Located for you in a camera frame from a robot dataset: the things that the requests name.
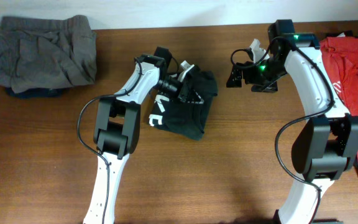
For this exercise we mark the black logo t-shirt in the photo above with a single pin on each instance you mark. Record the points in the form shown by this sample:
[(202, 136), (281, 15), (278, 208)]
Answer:
[(346, 33)]

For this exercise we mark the folded grey shorts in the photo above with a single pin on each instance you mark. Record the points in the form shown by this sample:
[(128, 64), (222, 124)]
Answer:
[(46, 53)]

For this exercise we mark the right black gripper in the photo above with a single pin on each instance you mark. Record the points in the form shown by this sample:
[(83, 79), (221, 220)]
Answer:
[(250, 78)]

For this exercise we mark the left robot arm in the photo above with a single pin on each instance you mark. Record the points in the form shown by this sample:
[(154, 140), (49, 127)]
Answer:
[(117, 126)]

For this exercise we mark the folded dark navy garment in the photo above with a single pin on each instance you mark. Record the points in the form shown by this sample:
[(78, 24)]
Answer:
[(36, 93)]

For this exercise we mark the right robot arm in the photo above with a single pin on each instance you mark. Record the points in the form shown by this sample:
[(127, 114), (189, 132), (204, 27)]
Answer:
[(328, 143)]

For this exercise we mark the black Nike t-shirt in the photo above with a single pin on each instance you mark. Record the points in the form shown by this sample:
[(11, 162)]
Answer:
[(187, 119)]

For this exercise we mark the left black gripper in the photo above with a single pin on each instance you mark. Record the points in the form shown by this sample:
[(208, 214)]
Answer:
[(184, 92)]

